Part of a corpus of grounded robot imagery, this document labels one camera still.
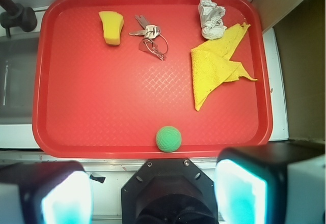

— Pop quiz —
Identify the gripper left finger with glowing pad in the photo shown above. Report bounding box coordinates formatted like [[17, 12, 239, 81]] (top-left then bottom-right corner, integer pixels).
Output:
[[1, 161, 93, 223]]

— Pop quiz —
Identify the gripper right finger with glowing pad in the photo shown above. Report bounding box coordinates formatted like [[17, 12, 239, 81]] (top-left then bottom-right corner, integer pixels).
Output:
[[214, 141, 325, 223]]

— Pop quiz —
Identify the crumpled white paper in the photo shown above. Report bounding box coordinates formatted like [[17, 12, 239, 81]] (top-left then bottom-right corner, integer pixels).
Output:
[[198, 0, 227, 40]]

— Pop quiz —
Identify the black tape scrap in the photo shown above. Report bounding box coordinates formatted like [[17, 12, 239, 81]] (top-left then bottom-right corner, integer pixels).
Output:
[[90, 173, 106, 184]]

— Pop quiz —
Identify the green dimpled ball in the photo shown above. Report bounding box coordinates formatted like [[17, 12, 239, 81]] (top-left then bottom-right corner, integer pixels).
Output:
[[155, 126, 182, 153]]

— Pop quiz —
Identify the yellow cloth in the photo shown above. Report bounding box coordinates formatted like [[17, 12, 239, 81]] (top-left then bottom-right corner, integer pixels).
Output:
[[191, 22, 258, 111]]

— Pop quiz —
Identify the steel sink basin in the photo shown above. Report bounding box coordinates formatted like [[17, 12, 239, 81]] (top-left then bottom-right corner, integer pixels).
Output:
[[1, 34, 39, 125]]

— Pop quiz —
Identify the red plastic tray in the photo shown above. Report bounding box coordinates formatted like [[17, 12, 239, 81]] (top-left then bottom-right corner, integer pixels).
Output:
[[32, 0, 273, 159]]

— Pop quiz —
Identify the yellow sponge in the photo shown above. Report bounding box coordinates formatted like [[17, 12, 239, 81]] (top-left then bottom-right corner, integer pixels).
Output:
[[98, 11, 124, 46]]

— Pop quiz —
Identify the silver key bunch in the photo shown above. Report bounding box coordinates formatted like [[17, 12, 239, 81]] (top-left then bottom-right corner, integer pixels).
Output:
[[128, 15, 169, 61]]

